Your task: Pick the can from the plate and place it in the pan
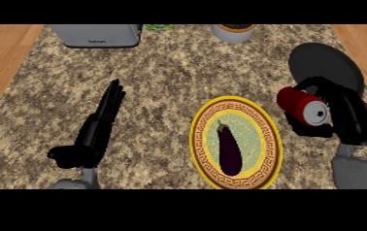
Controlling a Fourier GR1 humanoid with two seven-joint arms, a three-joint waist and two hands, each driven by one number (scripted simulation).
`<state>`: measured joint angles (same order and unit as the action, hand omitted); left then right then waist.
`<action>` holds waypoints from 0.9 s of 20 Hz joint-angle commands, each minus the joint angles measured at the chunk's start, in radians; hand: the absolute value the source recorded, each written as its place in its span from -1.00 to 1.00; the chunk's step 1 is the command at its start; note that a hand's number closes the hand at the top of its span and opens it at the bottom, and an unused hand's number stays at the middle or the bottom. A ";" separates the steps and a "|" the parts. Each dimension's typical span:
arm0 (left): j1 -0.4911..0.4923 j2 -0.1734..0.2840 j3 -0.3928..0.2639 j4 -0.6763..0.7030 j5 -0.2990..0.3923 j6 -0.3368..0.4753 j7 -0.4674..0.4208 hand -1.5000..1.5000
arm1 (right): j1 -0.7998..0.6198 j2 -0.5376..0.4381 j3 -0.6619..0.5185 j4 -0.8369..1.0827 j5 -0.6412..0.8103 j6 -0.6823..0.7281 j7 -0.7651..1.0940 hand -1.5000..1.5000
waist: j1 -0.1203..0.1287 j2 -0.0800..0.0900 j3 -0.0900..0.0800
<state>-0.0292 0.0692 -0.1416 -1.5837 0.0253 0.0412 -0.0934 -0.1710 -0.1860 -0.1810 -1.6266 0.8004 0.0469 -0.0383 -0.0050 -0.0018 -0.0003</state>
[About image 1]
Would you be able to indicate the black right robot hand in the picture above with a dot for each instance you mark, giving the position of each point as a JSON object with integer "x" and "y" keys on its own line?
{"x": 348, "y": 112}

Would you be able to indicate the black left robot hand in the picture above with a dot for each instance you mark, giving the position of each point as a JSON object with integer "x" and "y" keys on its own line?
{"x": 98, "y": 125}

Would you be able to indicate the red can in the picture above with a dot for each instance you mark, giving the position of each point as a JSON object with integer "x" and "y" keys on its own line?
{"x": 304, "y": 105}

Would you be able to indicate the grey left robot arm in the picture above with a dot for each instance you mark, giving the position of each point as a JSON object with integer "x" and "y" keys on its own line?
{"x": 79, "y": 180}

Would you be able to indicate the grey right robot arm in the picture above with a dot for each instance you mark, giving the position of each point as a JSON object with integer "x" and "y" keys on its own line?
{"x": 351, "y": 168}

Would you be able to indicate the black pan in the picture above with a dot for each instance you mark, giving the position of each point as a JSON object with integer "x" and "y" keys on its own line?
{"x": 323, "y": 63}

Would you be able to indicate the yellow patterned plate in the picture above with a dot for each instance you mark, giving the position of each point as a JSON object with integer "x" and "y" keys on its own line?
{"x": 236, "y": 142}

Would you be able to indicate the purple eggplant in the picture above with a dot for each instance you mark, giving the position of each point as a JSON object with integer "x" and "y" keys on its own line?
{"x": 230, "y": 150}

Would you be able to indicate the grey toaster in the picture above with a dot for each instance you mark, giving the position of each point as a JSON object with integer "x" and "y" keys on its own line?
{"x": 98, "y": 34}

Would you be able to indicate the green packet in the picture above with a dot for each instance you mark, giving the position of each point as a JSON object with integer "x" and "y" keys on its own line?
{"x": 160, "y": 26}

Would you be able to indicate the white plant pot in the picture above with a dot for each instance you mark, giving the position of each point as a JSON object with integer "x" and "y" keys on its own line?
{"x": 233, "y": 33}

